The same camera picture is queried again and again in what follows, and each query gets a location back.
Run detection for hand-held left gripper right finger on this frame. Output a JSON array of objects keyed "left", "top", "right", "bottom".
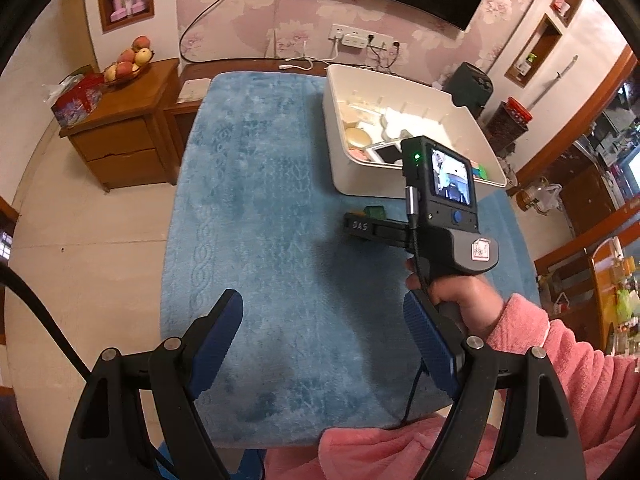
[{"left": 402, "top": 291, "right": 586, "bottom": 480}]

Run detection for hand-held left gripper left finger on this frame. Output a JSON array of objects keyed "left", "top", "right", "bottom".
[{"left": 60, "top": 288, "right": 244, "bottom": 480}]

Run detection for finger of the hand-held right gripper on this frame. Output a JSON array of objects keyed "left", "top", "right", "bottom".
[{"left": 344, "top": 212, "right": 421, "bottom": 253}]

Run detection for white plastic storage bin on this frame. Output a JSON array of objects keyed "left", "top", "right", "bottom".
[{"left": 322, "top": 64, "right": 508, "bottom": 197}]

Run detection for round gold perfume bottle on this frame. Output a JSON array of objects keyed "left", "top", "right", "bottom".
[{"left": 345, "top": 127, "right": 373, "bottom": 150}]

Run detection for white rectangular box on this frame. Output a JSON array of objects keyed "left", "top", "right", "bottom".
[{"left": 385, "top": 108, "right": 440, "bottom": 141}]

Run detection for person's right forearm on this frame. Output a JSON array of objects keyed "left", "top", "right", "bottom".
[{"left": 487, "top": 294, "right": 640, "bottom": 480}]

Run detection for person's right hand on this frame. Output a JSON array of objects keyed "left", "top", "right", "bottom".
[{"left": 405, "top": 255, "right": 503, "bottom": 343}]

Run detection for white device with screen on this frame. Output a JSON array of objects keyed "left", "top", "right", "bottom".
[{"left": 367, "top": 141, "right": 406, "bottom": 166}]

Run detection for blue plush blanket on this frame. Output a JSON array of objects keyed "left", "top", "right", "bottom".
[{"left": 160, "top": 71, "right": 541, "bottom": 448}]

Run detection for white plastic bag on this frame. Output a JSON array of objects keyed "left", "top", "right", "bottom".
[{"left": 520, "top": 177, "right": 563, "bottom": 216}]

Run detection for person's pink fleece robe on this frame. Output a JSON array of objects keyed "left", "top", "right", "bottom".
[{"left": 265, "top": 412, "right": 501, "bottom": 480}]

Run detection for blue plastic stool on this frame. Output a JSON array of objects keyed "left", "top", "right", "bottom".
[{"left": 155, "top": 445, "right": 266, "bottom": 480}]

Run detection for long metal rod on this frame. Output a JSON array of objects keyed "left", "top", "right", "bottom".
[{"left": 530, "top": 55, "right": 578, "bottom": 111}]

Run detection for wooden side cabinet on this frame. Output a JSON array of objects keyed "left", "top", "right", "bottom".
[{"left": 59, "top": 58, "right": 181, "bottom": 192}]

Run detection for white paper sheet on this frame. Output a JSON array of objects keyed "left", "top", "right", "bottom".
[{"left": 179, "top": 77, "right": 213, "bottom": 103}]

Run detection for red printed gift box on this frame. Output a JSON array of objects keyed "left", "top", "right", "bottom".
[{"left": 50, "top": 74, "right": 106, "bottom": 127}]

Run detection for bowl of apples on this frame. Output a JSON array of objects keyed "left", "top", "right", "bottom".
[{"left": 104, "top": 35, "right": 153, "bottom": 83}]

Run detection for pink dumbbell pair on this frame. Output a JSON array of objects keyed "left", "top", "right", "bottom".
[{"left": 109, "top": 0, "right": 146, "bottom": 22}]

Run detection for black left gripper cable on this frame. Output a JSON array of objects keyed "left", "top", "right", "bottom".
[{"left": 0, "top": 265, "right": 93, "bottom": 383}]

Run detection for black power cable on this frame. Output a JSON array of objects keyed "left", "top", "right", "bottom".
[{"left": 365, "top": 37, "right": 401, "bottom": 71}]

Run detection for white cable with plug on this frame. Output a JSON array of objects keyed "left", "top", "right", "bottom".
[{"left": 277, "top": 42, "right": 338, "bottom": 72}]

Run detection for white wall socket row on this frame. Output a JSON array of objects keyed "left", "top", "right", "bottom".
[{"left": 328, "top": 24, "right": 394, "bottom": 53}]

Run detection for black television cable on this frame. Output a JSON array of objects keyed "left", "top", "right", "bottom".
[{"left": 179, "top": 0, "right": 258, "bottom": 63}]

